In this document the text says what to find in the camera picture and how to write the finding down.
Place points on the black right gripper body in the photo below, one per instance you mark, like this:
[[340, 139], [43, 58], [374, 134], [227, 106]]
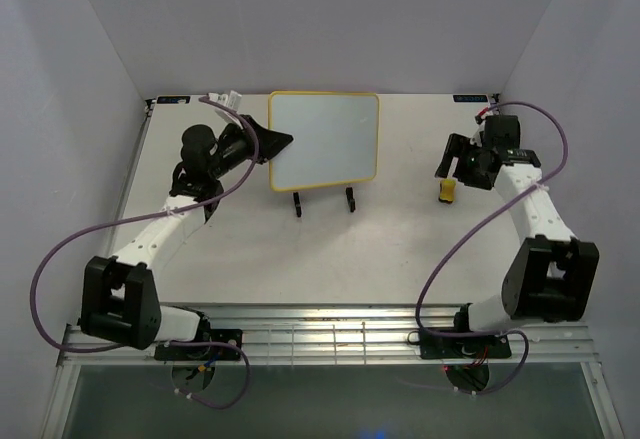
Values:
[[467, 169]]

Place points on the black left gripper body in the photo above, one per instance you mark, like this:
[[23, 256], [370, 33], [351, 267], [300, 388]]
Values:
[[235, 151]]

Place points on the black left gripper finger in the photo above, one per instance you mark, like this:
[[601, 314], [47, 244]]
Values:
[[270, 143], [250, 122]]

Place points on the yellow black whiteboard eraser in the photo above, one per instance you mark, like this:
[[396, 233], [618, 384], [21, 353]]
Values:
[[447, 191]]

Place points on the yellow framed whiteboard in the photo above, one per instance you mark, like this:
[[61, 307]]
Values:
[[335, 138]]

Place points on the wire whiteboard stand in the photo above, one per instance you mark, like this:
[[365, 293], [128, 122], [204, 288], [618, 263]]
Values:
[[325, 198]]

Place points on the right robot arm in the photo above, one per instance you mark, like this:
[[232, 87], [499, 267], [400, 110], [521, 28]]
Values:
[[551, 276]]

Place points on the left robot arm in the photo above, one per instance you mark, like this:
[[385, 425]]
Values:
[[120, 301]]

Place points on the right blue table label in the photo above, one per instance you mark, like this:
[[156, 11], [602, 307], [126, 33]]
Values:
[[470, 98]]

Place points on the blue table label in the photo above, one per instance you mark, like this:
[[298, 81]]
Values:
[[173, 100], [470, 98]]

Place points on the left blue table label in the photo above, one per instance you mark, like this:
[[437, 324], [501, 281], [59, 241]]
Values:
[[173, 100]]

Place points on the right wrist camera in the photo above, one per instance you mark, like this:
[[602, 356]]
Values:
[[480, 118]]

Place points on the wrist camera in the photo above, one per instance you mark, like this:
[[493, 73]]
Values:
[[480, 118], [230, 99]]

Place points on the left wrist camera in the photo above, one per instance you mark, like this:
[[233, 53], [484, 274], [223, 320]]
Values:
[[230, 99]]

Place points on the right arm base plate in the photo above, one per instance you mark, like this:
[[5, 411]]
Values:
[[435, 347]]

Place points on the aluminium table frame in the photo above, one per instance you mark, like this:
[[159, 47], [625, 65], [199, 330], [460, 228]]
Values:
[[325, 303]]

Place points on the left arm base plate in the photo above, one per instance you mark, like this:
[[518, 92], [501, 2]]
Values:
[[207, 353]]

